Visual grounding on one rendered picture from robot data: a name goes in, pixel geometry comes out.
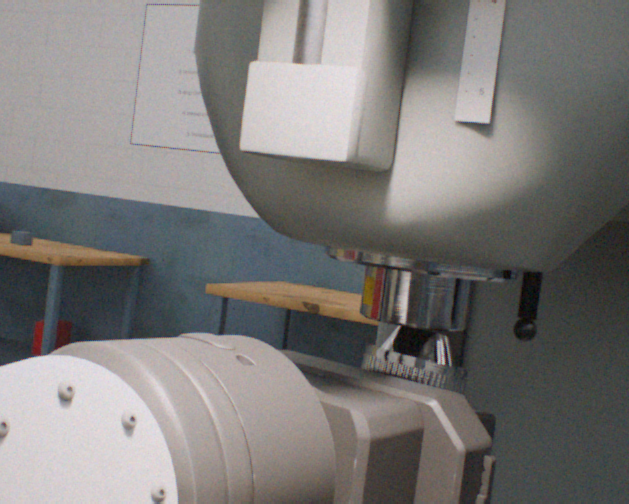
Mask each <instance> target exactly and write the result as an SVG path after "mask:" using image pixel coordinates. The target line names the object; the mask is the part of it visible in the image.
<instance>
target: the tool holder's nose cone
mask: <svg viewBox="0 0 629 504"><path fill-rule="evenodd" d="M381 348H384V349H387V350H390V351H394V352H397V353H401V354H405V355H409V356H412V357H416V358H420V359H424V360H428V361H432V362H436V363H440V364H445V365H449V366H455V365H454V360H453V356H452V352H451V347H450V343H449V339H448V337H447V336H443V335H439V334H438V333H434V332H430V331H426V330H422V329H418V328H411V327H405V326H398V328H397V329H396V330H395V331H394V332H393V333H392V335H391V336H390V337H389V338H388V339H387V340H386V342H385V343H384V344H383V345H382V346H381Z"/></svg>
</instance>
